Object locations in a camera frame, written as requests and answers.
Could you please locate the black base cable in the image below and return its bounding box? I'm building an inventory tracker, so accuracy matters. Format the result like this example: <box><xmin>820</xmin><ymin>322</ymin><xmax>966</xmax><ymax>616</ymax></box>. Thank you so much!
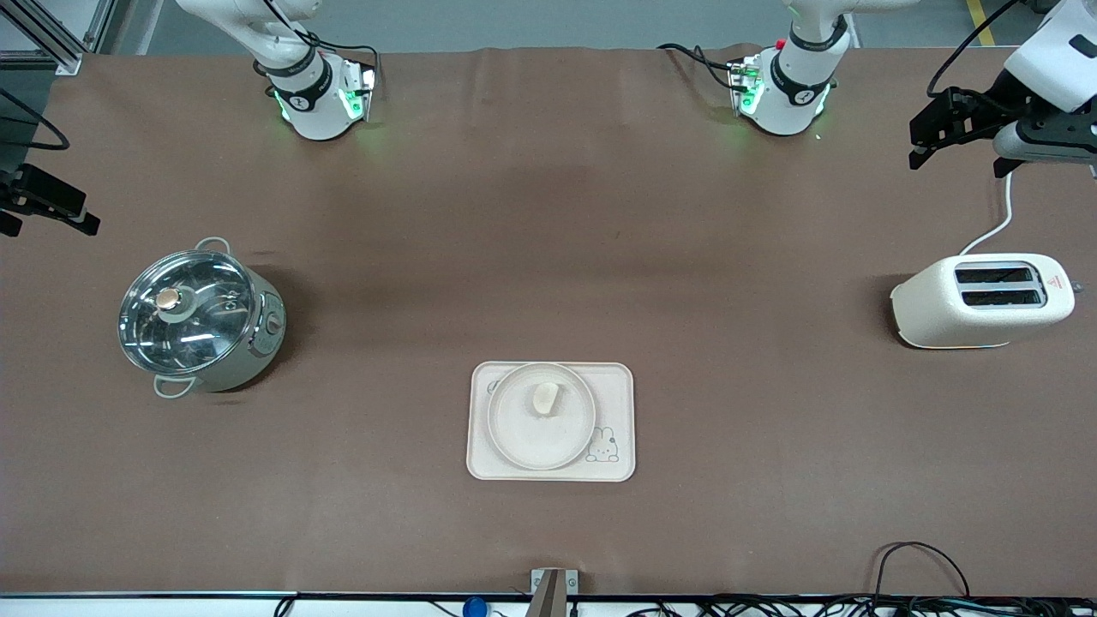
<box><xmin>657</xmin><ymin>42</ymin><xmax>740</xmax><ymax>92</ymax></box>
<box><xmin>261</xmin><ymin>0</ymin><xmax>382</xmax><ymax>80</ymax></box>

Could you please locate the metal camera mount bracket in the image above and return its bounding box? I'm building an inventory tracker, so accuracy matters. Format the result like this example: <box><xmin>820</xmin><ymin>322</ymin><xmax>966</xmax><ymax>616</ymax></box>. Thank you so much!
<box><xmin>530</xmin><ymin>567</ymin><xmax>579</xmax><ymax>617</ymax></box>

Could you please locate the glass pot lid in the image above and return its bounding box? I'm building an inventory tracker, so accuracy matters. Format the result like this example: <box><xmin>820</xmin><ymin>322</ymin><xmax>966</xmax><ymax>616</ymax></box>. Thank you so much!
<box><xmin>118</xmin><ymin>249</ymin><xmax>258</xmax><ymax>379</ymax></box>

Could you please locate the black cable bundle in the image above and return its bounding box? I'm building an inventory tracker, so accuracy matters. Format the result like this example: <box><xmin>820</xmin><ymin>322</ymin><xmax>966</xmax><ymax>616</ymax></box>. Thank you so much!
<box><xmin>624</xmin><ymin>593</ymin><xmax>1097</xmax><ymax>617</ymax></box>

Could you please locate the black looped cable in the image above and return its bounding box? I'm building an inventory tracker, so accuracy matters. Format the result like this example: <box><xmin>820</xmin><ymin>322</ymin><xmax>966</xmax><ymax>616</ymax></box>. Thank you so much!
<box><xmin>872</xmin><ymin>541</ymin><xmax>973</xmax><ymax>601</ymax></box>

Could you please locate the aluminium frame profile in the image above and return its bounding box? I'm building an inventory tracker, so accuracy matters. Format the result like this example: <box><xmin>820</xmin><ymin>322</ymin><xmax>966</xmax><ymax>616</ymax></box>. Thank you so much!
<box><xmin>0</xmin><ymin>0</ymin><xmax>117</xmax><ymax>75</ymax></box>

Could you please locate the brown table mat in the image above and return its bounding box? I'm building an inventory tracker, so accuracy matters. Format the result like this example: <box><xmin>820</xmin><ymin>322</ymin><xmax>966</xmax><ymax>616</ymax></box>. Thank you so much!
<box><xmin>0</xmin><ymin>45</ymin><xmax>1097</xmax><ymax>599</ymax></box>

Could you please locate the beige rabbit print tray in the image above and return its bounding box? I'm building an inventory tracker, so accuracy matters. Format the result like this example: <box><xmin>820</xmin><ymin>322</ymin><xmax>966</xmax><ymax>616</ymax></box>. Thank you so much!
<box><xmin>465</xmin><ymin>361</ymin><xmax>637</xmax><ymax>482</ymax></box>

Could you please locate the white toaster power cable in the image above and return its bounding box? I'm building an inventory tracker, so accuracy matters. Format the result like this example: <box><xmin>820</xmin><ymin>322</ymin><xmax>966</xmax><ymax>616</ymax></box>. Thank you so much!
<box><xmin>957</xmin><ymin>170</ymin><xmax>1017</xmax><ymax>257</ymax></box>

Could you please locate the black left base cable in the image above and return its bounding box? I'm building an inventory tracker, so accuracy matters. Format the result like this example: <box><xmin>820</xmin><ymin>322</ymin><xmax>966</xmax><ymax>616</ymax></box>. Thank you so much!
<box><xmin>657</xmin><ymin>42</ymin><xmax>740</xmax><ymax>92</ymax></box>

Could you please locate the cream two-slot toaster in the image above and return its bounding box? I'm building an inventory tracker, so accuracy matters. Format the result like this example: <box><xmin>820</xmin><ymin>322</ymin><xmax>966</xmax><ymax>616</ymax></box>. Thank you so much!
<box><xmin>890</xmin><ymin>253</ymin><xmax>1083</xmax><ymax>350</ymax></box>

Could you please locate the grey electric cooking pot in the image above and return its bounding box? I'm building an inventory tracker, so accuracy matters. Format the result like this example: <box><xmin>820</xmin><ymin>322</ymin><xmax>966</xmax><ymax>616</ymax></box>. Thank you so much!
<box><xmin>117</xmin><ymin>237</ymin><xmax>288</xmax><ymax>400</ymax></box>

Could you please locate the black right base cable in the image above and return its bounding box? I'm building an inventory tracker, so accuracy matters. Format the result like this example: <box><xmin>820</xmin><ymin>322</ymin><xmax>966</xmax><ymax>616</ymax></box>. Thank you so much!
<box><xmin>261</xmin><ymin>0</ymin><xmax>382</xmax><ymax>80</ymax></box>

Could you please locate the beige round plate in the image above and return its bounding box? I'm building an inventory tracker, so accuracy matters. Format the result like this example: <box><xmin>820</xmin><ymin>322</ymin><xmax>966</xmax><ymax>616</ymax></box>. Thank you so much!
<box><xmin>487</xmin><ymin>362</ymin><xmax>597</xmax><ymax>472</ymax></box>

